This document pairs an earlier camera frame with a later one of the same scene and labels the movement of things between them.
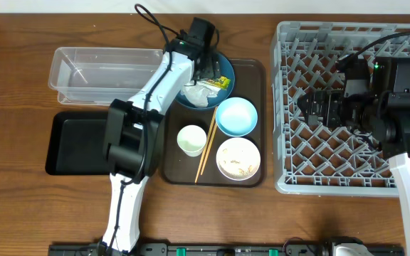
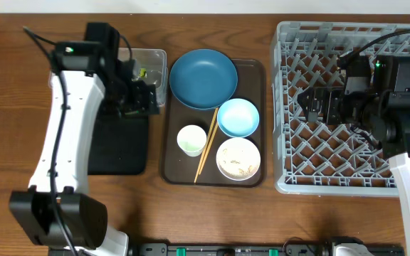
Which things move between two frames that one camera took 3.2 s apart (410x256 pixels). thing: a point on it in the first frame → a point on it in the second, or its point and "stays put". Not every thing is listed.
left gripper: (212, 65) → (145, 104)
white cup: (191, 139) stays put
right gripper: (319, 107) stays put
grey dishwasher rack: (310, 160) stays put
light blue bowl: (236, 116) stays put
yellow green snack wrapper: (222, 82) → (142, 72)
